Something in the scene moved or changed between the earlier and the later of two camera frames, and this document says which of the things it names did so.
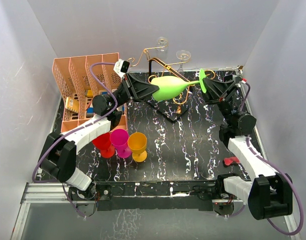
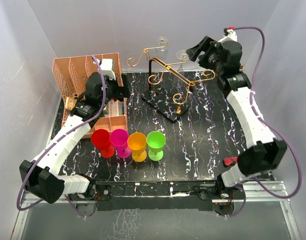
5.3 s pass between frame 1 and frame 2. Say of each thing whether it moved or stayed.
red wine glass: stayed
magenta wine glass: stayed
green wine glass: moved
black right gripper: moved
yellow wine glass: stayed
